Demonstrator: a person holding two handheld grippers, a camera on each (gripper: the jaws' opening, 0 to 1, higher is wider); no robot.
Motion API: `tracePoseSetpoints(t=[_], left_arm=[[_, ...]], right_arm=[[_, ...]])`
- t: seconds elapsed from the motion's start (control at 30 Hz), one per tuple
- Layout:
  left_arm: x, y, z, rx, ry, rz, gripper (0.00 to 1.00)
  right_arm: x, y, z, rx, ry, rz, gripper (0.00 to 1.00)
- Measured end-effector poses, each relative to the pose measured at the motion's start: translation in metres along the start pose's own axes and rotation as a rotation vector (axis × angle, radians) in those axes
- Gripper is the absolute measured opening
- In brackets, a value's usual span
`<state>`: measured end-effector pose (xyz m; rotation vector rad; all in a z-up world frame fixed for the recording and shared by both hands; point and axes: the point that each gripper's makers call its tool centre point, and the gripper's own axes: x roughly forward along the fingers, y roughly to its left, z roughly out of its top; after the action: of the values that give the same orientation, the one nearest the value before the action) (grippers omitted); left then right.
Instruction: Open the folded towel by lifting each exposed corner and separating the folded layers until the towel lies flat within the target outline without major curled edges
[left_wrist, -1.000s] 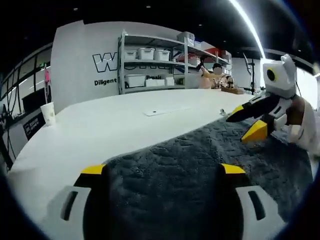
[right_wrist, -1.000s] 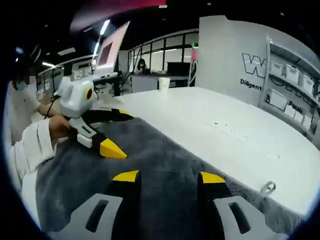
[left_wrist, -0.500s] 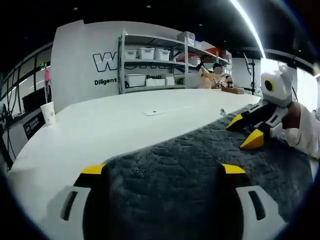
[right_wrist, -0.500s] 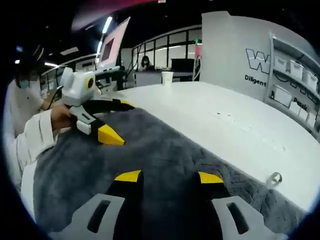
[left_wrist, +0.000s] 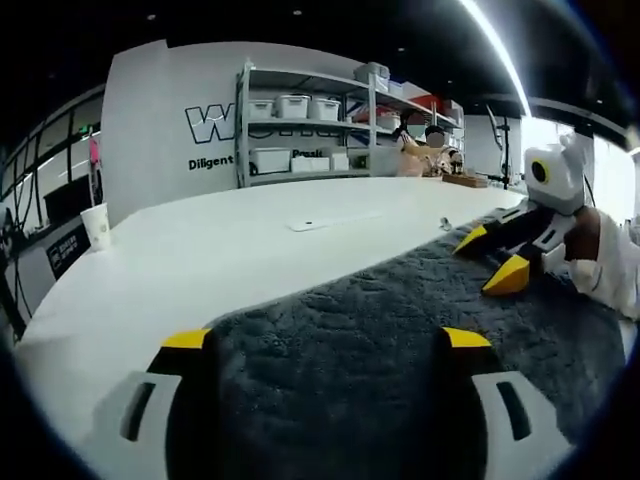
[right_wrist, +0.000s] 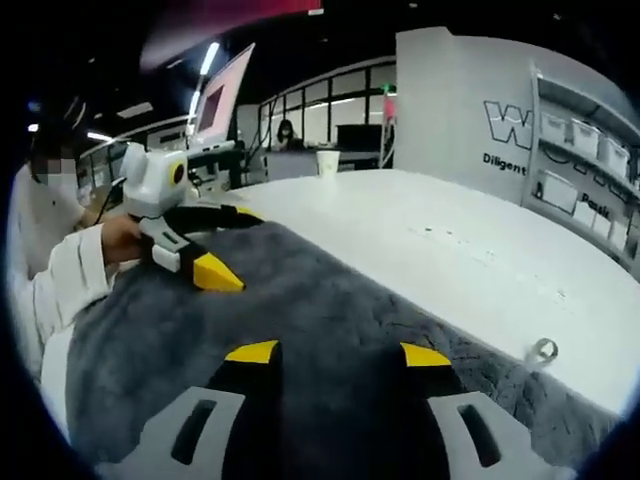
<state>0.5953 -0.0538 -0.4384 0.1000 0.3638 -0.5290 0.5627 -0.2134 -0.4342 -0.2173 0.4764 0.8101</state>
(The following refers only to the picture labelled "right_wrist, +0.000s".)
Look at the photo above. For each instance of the white lamp bar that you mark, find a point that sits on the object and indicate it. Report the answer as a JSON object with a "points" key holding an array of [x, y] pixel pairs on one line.
{"points": [[205, 70]]}

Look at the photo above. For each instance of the large display screen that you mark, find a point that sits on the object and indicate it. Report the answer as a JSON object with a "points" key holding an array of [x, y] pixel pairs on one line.
{"points": [[220, 100]]}

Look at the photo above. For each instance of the dark grey fluffy towel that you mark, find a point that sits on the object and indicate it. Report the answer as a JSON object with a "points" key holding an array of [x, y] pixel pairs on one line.
{"points": [[325, 310]]}

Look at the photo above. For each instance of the white paper cup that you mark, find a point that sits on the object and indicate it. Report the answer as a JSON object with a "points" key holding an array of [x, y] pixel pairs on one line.
{"points": [[328, 163]]}

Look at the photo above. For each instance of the black monitor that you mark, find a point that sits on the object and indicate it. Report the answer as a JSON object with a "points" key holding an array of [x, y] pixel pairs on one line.
{"points": [[359, 139]]}

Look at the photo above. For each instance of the pink hanging cloth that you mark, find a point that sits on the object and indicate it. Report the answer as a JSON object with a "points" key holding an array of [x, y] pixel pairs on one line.
{"points": [[389, 109]]}

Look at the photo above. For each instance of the person's head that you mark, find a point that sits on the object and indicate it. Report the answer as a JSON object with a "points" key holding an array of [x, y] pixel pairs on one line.
{"points": [[55, 137]]}

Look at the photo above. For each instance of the person's left hand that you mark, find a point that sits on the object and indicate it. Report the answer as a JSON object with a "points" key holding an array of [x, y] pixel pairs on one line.
{"points": [[122, 242]]}

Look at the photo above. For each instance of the grey metal shelf rack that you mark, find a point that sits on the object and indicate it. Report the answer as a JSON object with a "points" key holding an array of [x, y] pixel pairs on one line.
{"points": [[532, 140]]}

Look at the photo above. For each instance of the group of white storage boxes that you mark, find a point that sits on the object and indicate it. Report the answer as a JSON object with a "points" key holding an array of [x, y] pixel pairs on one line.
{"points": [[585, 137]]}

